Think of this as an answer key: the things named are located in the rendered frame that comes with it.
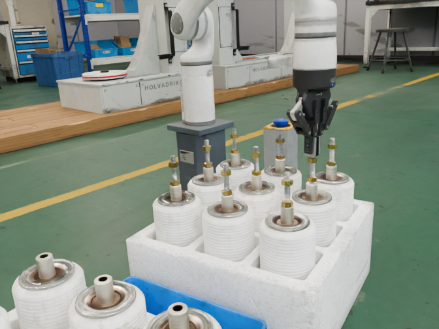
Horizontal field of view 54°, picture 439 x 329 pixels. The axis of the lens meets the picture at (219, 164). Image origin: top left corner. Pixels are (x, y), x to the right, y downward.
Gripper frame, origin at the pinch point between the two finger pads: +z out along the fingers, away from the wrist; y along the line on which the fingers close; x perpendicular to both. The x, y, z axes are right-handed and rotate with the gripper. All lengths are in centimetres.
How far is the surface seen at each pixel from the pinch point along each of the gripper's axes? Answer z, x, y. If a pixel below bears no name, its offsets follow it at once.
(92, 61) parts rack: 14, 470, 195
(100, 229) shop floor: 36, 68, -12
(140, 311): 11.2, -4.3, -41.7
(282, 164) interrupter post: 8.4, 13.4, 7.8
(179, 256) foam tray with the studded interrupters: 17.8, 11.9, -23.5
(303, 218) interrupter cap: 10.1, -4.7, -8.9
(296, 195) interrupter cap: 10.1, 2.4, -1.5
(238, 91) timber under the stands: 29, 199, 182
